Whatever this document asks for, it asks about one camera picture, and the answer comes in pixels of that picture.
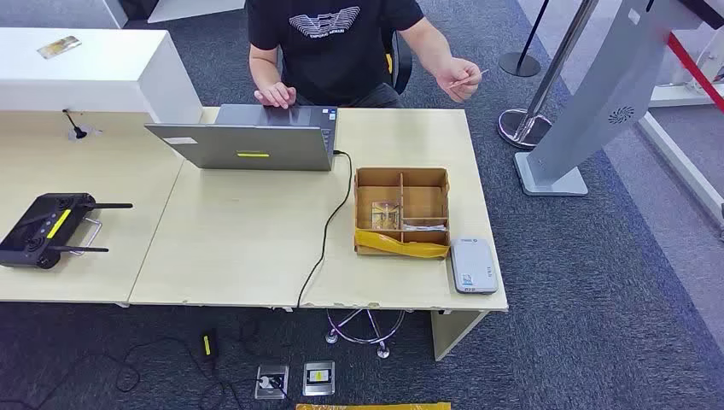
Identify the person's left hand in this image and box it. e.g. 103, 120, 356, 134
435, 57, 483, 103

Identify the person's right hand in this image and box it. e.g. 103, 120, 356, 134
254, 82, 297, 109

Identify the person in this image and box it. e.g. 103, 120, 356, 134
246, 0, 483, 109

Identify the gold patterned card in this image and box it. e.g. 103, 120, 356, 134
371, 201, 401, 231
37, 35, 83, 60

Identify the white card reader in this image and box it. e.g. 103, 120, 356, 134
449, 237, 500, 296

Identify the grey laptop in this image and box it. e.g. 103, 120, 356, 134
143, 103, 339, 173

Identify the black office chair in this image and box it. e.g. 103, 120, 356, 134
382, 28, 414, 96

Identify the white panel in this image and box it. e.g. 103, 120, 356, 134
147, 0, 247, 24

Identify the wooden divided box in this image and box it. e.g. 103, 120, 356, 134
353, 166, 452, 261

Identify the grey kiosk stand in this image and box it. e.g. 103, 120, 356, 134
513, 0, 724, 197

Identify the light wooden desk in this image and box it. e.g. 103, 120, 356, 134
128, 106, 509, 362
0, 108, 189, 309

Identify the white counter cabinet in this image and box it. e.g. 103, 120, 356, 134
0, 26, 203, 126

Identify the red barrier belt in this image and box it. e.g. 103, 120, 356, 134
667, 32, 724, 114

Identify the black power adapter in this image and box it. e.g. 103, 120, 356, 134
201, 330, 220, 363

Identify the black remote controller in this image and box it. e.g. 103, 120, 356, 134
0, 192, 135, 270

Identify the chrome stool base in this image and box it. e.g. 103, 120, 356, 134
324, 307, 407, 360

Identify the closed floor socket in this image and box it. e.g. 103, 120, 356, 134
301, 360, 336, 397

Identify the floor socket with plug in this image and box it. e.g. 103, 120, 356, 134
254, 363, 290, 401

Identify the wide yellow tape strip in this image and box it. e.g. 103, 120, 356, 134
295, 401, 453, 410

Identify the black stanchion post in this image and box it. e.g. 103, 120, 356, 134
498, 0, 551, 79

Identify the chrome stanchion post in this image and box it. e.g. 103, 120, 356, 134
497, 0, 599, 150

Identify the black laptop power cable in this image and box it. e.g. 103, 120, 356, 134
295, 149, 354, 310

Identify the desk cable grommet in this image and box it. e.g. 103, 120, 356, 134
61, 108, 103, 142

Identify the white platform frame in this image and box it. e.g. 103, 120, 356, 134
649, 22, 724, 108

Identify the white frame rail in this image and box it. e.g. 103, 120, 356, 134
637, 110, 724, 239

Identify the black floor cable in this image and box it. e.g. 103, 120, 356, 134
0, 322, 261, 410

